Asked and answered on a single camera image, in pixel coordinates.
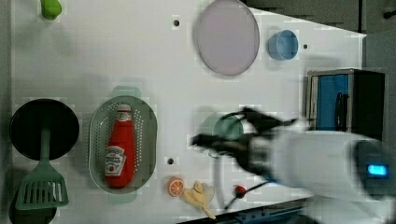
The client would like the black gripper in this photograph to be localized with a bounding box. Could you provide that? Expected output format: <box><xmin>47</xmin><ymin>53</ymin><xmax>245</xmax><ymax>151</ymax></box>
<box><xmin>191</xmin><ymin>107</ymin><xmax>296</xmax><ymax>182</ymax></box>

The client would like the red plush ketchup bottle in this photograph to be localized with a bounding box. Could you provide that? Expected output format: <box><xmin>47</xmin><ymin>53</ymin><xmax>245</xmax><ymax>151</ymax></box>
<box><xmin>105</xmin><ymin>104</ymin><xmax>135</xmax><ymax>189</ymax></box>

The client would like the green plastic strainer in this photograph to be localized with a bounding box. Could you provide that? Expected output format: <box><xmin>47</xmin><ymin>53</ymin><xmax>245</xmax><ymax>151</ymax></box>
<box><xmin>89</xmin><ymin>86</ymin><xmax>158</xmax><ymax>204</ymax></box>

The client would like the green metal mug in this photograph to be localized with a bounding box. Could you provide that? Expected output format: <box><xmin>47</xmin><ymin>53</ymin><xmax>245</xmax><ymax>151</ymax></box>
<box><xmin>199</xmin><ymin>112</ymin><xmax>244</xmax><ymax>140</ymax></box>

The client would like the small red strawberry toy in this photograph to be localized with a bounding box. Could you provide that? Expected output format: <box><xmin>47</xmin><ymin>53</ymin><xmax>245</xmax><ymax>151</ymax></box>
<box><xmin>234</xmin><ymin>186</ymin><xmax>247</xmax><ymax>199</ymax></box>

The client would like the peeled banana toy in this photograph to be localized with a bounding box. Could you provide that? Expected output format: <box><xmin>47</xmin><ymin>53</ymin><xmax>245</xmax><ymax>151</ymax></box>
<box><xmin>182</xmin><ymin>181</ymin><xmax>216</xmax><ymax>219</ymax></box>

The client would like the orange slice toy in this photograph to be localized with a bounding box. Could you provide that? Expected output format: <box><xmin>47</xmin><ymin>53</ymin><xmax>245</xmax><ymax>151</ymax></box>
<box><xmin>166</xmin><ymin>176</ymin><xmax>184</xmax><ymax>197</ymax></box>

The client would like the blue plastic cup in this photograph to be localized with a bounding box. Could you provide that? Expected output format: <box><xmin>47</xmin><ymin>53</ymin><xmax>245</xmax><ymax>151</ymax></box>
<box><xmin>267</xmin><ymin>30</ymin><xmax>299</xmax><ymax>61</ymax></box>

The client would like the lilac round plate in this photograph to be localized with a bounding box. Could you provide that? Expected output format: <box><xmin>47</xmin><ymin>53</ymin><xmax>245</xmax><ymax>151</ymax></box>
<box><xmin>194</xmin><ymin>0</ymin><xmax>261</xmax><ymax>76</ymax></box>

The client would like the black toaster oven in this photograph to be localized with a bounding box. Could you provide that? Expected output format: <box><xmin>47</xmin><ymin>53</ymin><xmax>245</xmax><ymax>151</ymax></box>
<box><xmin>305</xmin><ymin>68</ymin><xmax>386</xmax><ymax>141</ymax></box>

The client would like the green plastic spatula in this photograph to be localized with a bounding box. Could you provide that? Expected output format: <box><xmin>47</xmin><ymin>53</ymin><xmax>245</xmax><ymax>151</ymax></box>
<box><xmin>15</xmin><ymin>121</ymin><xmax>69</xmax><ymax>210</ymax></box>

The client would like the black round pan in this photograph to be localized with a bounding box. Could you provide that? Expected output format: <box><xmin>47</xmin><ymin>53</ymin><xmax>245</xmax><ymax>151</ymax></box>
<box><xmin>9</xmin><ymin>99</ymin><xmax>79</xmax><ymax>161</ymax></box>

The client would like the green pear toy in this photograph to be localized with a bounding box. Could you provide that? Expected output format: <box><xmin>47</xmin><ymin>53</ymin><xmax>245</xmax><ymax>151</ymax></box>
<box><xmin>40</xmin><ymin>0</ymin><xmax>63</xmax><ymax>21</ymax></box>

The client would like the blue metal rail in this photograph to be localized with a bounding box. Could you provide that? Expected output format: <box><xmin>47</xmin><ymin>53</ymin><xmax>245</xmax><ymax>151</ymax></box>
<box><xmin>177</xmin><ymin>199</ymin><xmax>306</xmax><ymax>224</ymax></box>

